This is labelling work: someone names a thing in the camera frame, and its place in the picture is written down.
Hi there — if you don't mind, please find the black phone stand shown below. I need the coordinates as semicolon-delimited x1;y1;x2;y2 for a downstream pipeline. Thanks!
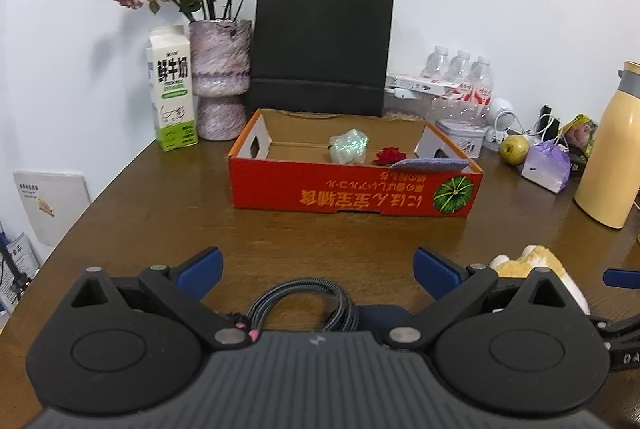
538;104;561;138

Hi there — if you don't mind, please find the red cardboard box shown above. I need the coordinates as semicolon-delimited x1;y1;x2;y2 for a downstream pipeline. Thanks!
227;108;485;219

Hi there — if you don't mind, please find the pack of water bottles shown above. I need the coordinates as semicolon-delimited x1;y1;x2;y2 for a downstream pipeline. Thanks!
384;72;464;100

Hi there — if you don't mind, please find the pink marbled vase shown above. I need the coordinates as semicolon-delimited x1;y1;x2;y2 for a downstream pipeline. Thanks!
188;19;254;142

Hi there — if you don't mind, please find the white charger cable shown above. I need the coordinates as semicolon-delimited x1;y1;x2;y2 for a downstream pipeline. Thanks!
486;111;557;150

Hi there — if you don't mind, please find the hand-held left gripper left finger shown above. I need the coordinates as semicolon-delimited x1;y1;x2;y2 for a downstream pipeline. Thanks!
57;247;253;353

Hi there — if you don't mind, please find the white green milk carton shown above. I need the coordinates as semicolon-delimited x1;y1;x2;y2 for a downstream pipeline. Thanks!
145;25;200;153

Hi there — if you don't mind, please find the black paper bag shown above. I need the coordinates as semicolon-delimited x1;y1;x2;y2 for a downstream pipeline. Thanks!
244;0;396;118

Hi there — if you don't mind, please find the black braided cable coil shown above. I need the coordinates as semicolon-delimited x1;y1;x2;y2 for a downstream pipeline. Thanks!
245;277;361;336

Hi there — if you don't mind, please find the yellow thermos jug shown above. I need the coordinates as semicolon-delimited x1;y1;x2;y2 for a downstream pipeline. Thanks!
573;60;640;229

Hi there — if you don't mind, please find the white tin box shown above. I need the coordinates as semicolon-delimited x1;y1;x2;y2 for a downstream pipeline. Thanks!
434;118;487;158

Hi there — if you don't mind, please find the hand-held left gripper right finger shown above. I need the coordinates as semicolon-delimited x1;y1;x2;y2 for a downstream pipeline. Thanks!
385;246;584;353

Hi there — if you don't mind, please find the red artificial rose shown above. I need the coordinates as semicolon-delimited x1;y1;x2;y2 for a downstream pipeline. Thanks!
372;147;407;166

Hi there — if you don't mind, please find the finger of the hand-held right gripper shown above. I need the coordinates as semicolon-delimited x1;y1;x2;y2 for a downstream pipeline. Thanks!
603;267;640;288

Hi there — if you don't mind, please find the colourful snack packet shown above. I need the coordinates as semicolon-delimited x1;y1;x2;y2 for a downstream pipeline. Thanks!
559;113;600;160

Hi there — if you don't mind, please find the dark blue case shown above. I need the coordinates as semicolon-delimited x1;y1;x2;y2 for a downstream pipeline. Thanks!
357;305;409;346

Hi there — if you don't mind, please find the white round charger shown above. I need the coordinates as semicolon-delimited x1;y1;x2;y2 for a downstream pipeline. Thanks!
488;97;516;130

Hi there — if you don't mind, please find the green apple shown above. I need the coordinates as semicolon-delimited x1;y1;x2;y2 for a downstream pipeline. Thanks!
499;134;531;166

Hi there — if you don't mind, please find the crumpled clear plastic ball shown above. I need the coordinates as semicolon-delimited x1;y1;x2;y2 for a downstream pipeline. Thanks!
328;127;370;165

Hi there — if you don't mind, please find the white board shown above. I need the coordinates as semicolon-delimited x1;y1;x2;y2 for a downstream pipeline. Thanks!
12;169;92;248

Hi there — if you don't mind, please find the black tripod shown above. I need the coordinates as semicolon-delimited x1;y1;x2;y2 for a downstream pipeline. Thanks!
0;233;32;306

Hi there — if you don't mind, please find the small purple gift bag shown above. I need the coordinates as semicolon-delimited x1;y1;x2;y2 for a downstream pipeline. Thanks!
520;139;572;195

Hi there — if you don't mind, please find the clear water bottle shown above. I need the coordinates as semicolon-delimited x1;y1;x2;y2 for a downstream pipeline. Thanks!
421;45;451;80
446;50;474;112
469;56;496;116

